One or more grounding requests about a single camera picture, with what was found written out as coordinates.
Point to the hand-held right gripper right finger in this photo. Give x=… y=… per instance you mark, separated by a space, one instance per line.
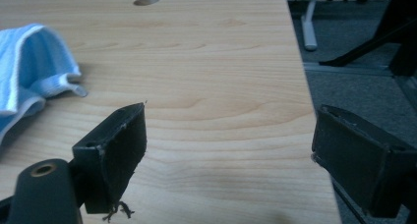
x=354 y=152

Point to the black floor stand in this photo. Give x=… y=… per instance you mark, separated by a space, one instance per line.
x=360 y=50

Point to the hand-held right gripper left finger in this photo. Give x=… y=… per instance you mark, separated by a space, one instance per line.
x=113 y=158

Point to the light blue striped towel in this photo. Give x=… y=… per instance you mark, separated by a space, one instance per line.
x=26 y=63

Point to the white metal desk frame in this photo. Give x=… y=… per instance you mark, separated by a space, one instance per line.
x=309 y=30

